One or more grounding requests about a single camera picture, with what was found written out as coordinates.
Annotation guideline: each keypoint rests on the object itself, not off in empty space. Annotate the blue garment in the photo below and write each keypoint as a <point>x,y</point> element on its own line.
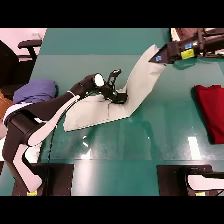
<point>36,90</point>

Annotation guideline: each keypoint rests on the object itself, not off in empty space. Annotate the red T-shirt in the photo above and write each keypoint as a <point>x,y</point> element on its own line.
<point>211,111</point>

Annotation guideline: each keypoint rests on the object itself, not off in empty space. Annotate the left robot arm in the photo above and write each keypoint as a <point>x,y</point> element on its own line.
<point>40,113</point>

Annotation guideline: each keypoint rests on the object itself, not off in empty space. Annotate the brown garment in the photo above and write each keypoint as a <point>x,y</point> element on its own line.
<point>4,105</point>

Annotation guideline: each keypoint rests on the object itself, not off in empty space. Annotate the white T-shirt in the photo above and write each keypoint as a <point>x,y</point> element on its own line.
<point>140,85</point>

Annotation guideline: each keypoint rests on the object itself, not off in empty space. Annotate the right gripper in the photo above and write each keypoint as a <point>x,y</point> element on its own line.
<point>181,50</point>

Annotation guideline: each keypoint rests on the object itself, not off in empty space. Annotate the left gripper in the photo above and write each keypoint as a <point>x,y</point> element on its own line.
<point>116,95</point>

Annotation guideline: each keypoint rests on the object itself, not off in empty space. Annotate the black office chair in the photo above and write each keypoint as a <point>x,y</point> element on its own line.
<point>18,63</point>

